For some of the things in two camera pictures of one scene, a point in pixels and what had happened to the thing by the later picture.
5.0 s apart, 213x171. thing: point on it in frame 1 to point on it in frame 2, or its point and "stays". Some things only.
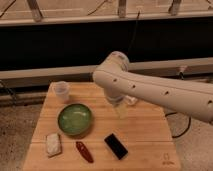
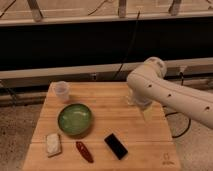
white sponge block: [53, 144] stays
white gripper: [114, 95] to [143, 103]
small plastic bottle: [130, 100] stays
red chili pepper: [84, 151] stays
